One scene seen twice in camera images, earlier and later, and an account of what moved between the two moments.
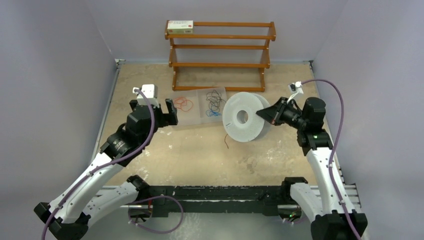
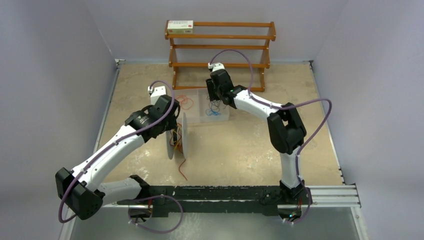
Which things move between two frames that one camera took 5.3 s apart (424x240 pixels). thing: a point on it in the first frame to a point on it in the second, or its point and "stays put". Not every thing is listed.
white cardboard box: x=178 y=27 stays put
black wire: x=215 y=99 stays put
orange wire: x=181 y=102 stays put
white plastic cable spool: x=240 y=120 to x=177 y=139
